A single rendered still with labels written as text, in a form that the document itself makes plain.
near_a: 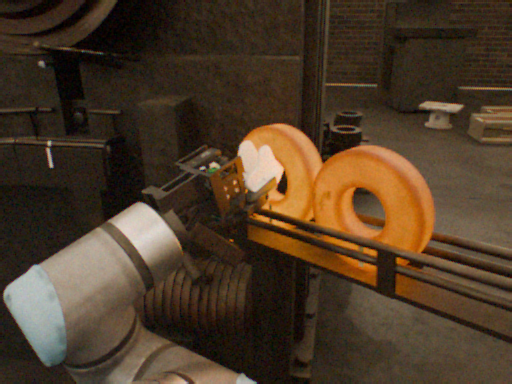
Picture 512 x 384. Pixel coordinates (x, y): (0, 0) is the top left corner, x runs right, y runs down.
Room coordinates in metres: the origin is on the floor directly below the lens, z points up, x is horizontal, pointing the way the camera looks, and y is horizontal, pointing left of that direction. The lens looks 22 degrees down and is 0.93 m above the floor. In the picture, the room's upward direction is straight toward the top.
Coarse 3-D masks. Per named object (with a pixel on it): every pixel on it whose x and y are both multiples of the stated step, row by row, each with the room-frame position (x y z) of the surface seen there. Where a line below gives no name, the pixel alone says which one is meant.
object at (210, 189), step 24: (192, 168) 0.46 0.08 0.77; (216, 168) 0.47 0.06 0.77; (240, 168) 0.47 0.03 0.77; (144, 192) 0.43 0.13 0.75; (168, 192) 0.42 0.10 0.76; (192, 192) 0.44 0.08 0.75; (216, 192) 0.44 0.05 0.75; (240, 192) 0.48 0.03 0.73; (168, 216) 0.41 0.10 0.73; (192, 216) 0.44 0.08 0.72; (216, 216) 0.46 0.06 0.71; (240, 216) 0.47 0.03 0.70
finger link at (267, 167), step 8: (264, 152) 0.52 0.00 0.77; (256, 160) 0.51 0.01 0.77; (264, 160) 0.52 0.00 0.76; (272, 160) 0.53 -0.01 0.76; (256, 168) 0.51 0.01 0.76; (264, 168) 0.52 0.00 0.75; (272, 168) 0.53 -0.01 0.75; (280, 168) 0.54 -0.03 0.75; (248, 176) 0.50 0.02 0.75; (256, 176) 0.51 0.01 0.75; (264, 176) 0.52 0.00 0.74; (272, 176) 0.52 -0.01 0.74; (280, 176) 0.53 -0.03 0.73; (248, 184) 0.50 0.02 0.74; (256, 184) 0.51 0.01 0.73; (264, 184) 0.51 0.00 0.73
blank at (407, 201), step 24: (336, 168) 0.47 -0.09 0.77; (360, 168) 0.45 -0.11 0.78; (384, 168) 0.43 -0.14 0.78; (408, 168) 0.43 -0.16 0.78; (312, 192) 0.50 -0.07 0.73; (336, 192) 0.47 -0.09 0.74; (384, 192) 0.43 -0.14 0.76; (408, 192) 0.41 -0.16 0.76; (336, 216) 0.47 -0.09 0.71; (408, 216) 0.40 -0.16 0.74; (432, 216) 0.41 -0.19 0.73; (336, 240) 0.47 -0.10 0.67; (384, 240) 0.42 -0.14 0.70; (408, 240) 0.40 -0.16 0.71; (360, 264) 0.44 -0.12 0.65
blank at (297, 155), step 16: (272, 128) 0.56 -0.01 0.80; (288, 128) 0.56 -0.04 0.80; (256, 144) 0.58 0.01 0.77; (272, 144) 0.56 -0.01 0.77; (288, 144) 0.54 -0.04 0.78; (304, 144) 0.53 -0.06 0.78; (288, 160) 0.53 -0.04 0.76; (304, 160) 0.52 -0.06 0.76; (320, 160) 0.53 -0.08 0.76; (288, 176) 0.53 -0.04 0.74; (304, 176) 0.51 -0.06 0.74; (288, 192) 0.53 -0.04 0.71; (304, 192) 0.51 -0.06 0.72; (272, 208) 0.55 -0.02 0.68; (288, 208) 0.53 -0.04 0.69; (304, 208) 0.51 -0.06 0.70; (288, 224) 0.53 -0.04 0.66
